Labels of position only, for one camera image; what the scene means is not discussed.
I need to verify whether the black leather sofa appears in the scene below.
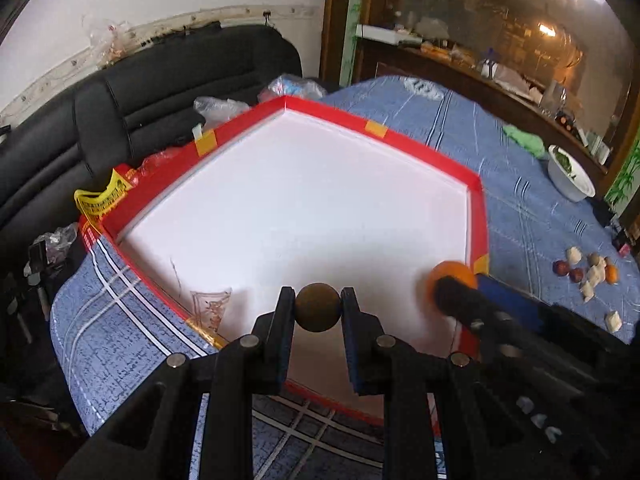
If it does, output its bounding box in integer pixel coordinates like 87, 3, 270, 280
1, 25, 302, 248

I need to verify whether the small orange tangerine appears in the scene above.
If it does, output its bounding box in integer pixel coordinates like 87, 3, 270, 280
605, 264, 620, 285

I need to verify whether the dark red jujube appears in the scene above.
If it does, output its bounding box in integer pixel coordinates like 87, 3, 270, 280
568, 268, 585, 284
552, 260, 570, 276

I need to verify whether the brown longan on cloth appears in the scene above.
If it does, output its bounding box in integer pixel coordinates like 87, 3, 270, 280
587, 252, 602, 266

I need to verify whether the green cloth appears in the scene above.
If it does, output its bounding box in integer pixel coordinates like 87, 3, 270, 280
502, 125, 547, 159

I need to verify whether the beige wrapped candy piece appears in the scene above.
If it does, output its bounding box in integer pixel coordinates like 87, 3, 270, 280
565, 246, 582, 266

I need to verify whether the red rimmed white tray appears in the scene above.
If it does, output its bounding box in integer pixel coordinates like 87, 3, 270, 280
77, 94, 490, 436

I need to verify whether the wooden sideboard cabinet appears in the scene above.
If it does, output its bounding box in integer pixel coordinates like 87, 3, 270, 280
320, 0, 639, 195

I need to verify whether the brown round longan fruit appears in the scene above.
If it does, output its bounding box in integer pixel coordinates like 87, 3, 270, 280
294, 283, 342, 333

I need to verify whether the yellow printed label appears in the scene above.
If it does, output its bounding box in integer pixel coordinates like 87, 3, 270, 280
74, 169, 134, 230

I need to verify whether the white bowl with greens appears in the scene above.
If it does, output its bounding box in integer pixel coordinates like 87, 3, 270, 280
547, 145, 596, 203

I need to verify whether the blue plaid tablecloth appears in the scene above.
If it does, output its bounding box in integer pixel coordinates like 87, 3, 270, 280
51, 76, 639, 479

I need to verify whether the clear plastic bag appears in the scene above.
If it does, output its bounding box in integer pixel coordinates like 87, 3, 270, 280
193, 96, 250, 130

